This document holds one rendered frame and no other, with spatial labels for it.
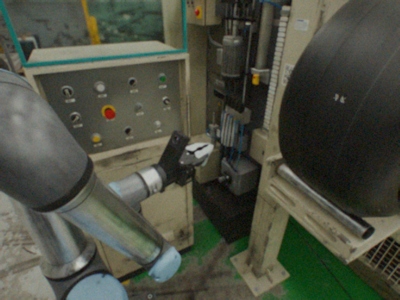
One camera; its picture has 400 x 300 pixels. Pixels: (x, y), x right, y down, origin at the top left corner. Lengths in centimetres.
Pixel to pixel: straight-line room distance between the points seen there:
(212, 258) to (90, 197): 142
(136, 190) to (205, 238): 127
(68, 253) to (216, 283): 116
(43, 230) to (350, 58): 68
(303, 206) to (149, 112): 70
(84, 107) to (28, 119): 67
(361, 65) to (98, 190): 52
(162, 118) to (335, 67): 72
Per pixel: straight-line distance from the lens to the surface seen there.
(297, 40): 90
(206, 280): 165
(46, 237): 56
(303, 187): 88
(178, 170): 66
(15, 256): 212
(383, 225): 104
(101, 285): 60
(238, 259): 172
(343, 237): 84
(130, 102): 101
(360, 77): 56
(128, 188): 58
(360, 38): 61
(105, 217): 40
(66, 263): 62
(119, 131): 105
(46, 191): 33
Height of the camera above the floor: 145
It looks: 33 degrees down
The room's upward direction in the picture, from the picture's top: straight up
